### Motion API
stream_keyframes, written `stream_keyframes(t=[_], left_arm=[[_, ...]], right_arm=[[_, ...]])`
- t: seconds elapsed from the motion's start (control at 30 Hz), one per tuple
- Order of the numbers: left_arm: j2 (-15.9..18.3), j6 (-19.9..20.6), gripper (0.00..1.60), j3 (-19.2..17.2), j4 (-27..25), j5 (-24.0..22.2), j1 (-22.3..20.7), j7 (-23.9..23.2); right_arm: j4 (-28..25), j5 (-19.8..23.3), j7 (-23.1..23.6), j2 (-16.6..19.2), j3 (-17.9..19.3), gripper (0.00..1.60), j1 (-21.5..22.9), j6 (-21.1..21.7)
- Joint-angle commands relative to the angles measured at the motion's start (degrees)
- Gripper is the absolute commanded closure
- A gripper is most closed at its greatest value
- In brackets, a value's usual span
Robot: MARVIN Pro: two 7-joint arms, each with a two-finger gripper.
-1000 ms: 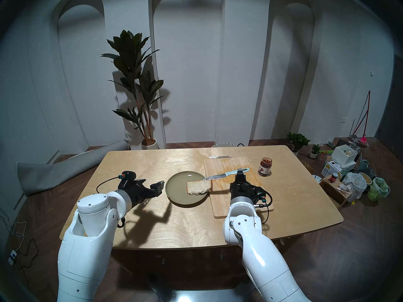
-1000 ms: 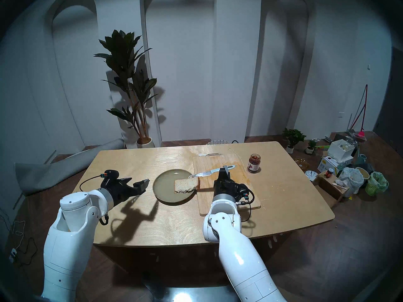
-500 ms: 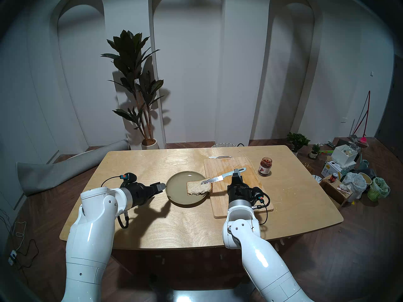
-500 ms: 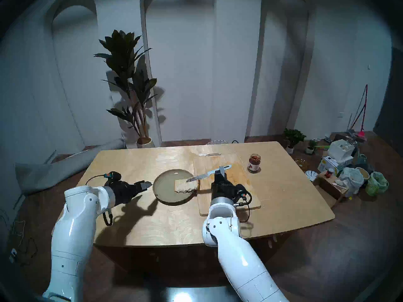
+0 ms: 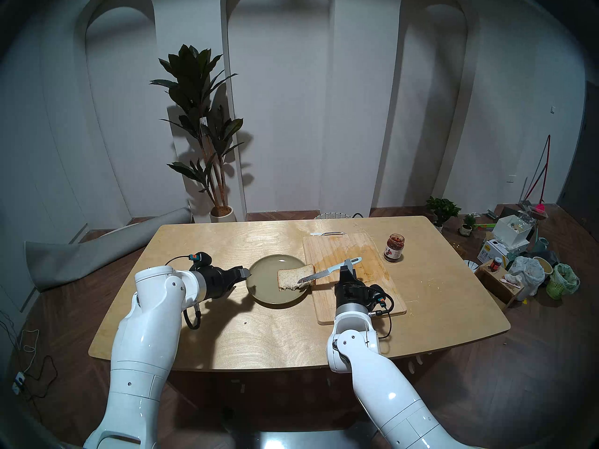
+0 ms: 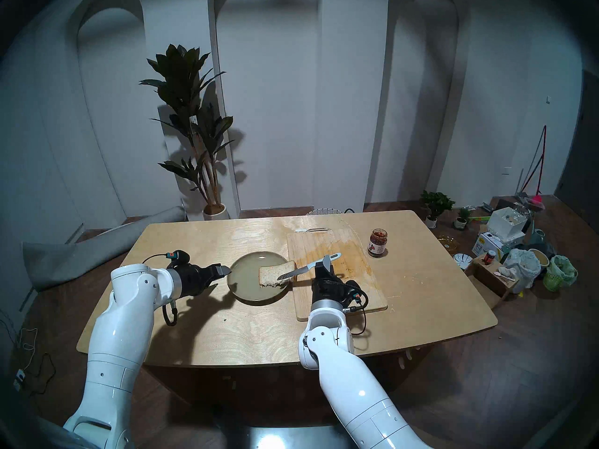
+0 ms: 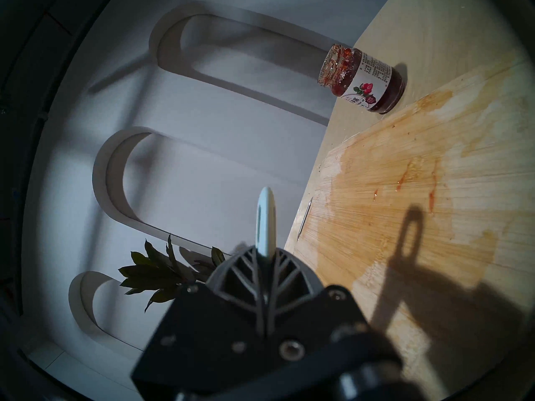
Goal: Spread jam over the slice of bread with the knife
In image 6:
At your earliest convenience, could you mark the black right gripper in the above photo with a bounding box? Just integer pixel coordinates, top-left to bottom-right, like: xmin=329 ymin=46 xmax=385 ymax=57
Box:
xmin=311 ymin=260 xmax=364 ymax=309

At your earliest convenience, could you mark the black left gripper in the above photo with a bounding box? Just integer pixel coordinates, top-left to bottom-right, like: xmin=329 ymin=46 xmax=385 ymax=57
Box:
xmin=179 ymin=261 xmax=233 ymax=297

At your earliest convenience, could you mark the round green plate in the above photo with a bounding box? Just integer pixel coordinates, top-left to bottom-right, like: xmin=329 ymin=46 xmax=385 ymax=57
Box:
xmin=226 ymin=251 xmax=292 ymax=303

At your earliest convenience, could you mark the knife with pale blue handle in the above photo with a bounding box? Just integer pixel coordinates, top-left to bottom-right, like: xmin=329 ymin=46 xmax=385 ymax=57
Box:
xmin=277 ymin=253 xmax=343 ymax=281

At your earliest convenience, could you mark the metal robot base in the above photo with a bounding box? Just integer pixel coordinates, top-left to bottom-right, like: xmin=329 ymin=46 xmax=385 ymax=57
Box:
xmin=213 ymin=406 xmax=356 ymax=449

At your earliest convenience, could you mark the slice of bread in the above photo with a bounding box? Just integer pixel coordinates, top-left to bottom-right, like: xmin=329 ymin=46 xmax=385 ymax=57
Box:
xmin=259 ymin=261 xmax=297 ymax=288

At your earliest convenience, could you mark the glass jam jar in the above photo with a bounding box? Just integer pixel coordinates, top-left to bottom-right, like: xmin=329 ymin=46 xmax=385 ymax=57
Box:
xmin=367 ymin=229 xmax=389 ymax=258

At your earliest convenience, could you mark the wooden cutting board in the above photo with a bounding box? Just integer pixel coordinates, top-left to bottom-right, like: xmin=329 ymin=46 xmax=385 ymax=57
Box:
xmin=286 ymin=227 xmax=388 ymax=322

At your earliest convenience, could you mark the bushy small potted plant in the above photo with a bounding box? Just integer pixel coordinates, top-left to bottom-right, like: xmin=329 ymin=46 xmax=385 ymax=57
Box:
xmin=419 ymin=190 xmax=456 ymax=229

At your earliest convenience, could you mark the rolled grey mat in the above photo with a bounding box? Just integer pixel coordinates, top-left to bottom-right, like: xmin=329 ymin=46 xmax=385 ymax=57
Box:
xmin=21 ymin=206 xmax=187 ymax=292

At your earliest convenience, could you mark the white and yellow carton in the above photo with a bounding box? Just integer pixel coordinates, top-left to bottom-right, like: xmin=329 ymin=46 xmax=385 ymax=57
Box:
xmin=472 ymin=232 xmax=508 ymax=261

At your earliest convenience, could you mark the open white box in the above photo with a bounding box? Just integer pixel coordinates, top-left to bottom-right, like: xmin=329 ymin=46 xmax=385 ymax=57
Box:
xmin=487 ymin=207 xmax=528 ymax=242

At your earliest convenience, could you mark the tall potted leafy plant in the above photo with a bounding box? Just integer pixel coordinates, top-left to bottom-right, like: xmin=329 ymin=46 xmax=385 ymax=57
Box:
xmin=139 ymin=44 xmax=234 ymax=221

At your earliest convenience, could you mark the white plastic bag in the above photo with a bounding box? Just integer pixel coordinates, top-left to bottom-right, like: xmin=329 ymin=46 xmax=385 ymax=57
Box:
xmin=501 ymin=248 xmax=542 ymax=294

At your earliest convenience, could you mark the green mesh bag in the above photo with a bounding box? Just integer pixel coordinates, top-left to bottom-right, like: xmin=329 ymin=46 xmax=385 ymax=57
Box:
xmin=543 ymin=255 xmax=578 ymax=292

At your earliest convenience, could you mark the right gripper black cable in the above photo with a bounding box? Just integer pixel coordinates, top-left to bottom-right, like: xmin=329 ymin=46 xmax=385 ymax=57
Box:
xmin=343 ymin=288 xmax=371 ymax=336

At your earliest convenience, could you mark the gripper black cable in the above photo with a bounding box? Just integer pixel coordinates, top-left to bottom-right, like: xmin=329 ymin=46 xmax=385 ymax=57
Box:
xmin=142 ymin=250 xmax=189 ymax=326
xmin=343 ymin=288 xmax=371 ymax=336

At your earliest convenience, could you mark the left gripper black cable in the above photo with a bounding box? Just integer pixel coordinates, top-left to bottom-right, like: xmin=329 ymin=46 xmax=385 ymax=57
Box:
xmin=142 ymin=250 xmax=189 ymax=326

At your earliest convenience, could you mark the floor cable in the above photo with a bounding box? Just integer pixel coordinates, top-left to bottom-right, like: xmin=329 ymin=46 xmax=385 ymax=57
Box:
xmin=0 ymin=308 xmax=57 ymax=397

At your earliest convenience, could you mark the red-handled broom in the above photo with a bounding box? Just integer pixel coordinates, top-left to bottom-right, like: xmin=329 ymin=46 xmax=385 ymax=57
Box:
xmin=515 ymin=125 xmax=547 ymax=208

